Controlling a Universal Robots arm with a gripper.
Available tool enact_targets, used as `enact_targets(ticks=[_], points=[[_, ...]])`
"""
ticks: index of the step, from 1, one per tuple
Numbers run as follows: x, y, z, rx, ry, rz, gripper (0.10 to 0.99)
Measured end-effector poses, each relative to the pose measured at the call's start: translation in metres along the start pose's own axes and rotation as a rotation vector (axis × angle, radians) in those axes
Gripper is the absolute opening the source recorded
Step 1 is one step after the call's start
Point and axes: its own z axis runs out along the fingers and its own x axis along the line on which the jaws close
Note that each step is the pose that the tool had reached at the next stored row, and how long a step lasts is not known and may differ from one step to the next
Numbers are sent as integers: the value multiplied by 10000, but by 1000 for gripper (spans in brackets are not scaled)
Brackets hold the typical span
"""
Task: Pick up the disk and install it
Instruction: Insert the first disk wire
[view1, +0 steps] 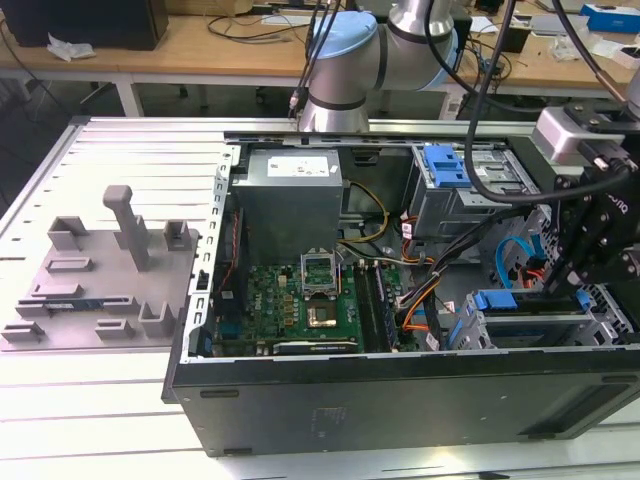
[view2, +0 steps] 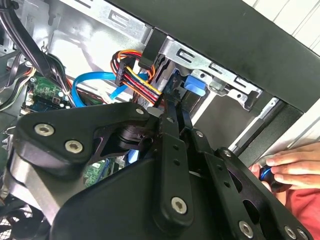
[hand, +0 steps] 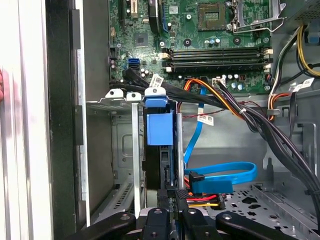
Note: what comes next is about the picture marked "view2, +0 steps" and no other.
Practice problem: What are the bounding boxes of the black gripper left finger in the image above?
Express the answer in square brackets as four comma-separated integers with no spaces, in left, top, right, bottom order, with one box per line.
[14,93,195,231]

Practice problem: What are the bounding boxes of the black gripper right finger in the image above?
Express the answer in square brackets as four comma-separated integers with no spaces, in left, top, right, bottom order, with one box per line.
[174,92,314,240]

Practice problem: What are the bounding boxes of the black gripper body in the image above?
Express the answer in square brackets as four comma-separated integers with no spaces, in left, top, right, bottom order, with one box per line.
[48,123,240,240]

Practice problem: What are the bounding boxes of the round black tool blue ring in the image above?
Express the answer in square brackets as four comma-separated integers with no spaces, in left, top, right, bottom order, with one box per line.
[258,164,289,194]

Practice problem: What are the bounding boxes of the multicoloured power wire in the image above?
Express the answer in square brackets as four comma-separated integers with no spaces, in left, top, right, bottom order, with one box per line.
[111,49,166,106]

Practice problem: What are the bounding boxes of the hard disk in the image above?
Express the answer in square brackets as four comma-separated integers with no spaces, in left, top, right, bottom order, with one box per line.
[149,53,208,113]

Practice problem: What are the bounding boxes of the person bare hand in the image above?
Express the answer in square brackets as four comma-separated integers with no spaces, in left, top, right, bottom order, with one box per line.
[249,142,320,190]

